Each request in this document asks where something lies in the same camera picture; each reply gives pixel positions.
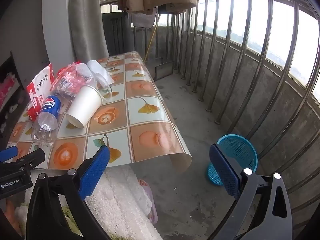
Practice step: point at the pink slipper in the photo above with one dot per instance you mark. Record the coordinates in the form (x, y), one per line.
(153, 210)

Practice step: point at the clear wrapper with red print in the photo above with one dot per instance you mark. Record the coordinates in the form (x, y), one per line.
(66, 82)

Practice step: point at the metal dustpan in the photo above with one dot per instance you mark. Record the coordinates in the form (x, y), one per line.
(163, 70)

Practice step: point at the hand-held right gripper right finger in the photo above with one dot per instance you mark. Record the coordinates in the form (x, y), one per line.
(225, 172)

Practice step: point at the hanging checkered cloth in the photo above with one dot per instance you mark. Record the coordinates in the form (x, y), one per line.
(142, 18)

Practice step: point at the pink floral blanket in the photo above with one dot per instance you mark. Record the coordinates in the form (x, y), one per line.
(7, 90)

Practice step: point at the clear plastic bottle blue label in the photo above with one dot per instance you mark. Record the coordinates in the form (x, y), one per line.
(50, 107)

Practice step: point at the blue plastic mesh basket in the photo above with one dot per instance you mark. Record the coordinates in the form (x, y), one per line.
(240, 150)

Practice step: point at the white fluffy robe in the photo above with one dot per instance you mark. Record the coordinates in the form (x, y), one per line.
(120, 200)

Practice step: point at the person's foot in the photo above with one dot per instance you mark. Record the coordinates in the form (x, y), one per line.
(143, 183)

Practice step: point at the patterned plastic tablecloth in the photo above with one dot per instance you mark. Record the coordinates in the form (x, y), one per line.
(147, 87)

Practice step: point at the metal balcony railing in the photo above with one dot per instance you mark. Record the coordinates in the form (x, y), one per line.
(218, 119)

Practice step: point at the grey curtain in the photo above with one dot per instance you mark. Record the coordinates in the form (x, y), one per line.
(87, 17)

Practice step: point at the white tissue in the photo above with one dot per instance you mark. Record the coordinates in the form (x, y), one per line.
(96, 67)

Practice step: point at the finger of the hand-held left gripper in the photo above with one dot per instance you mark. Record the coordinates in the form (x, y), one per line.
(30, 161)
(7, 153)

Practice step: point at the red and white snack bag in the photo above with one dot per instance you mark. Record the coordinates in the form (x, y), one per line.
(37, 90)

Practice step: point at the white paper cup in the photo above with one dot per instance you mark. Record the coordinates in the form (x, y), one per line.
(82, 105)

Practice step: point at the dark bed frame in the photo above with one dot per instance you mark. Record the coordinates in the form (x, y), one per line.
(13, 66)

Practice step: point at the clear plastic cup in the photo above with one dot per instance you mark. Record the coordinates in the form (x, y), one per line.
(107, 93)

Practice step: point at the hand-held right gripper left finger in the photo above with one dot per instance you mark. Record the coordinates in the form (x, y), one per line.
(95, 172)

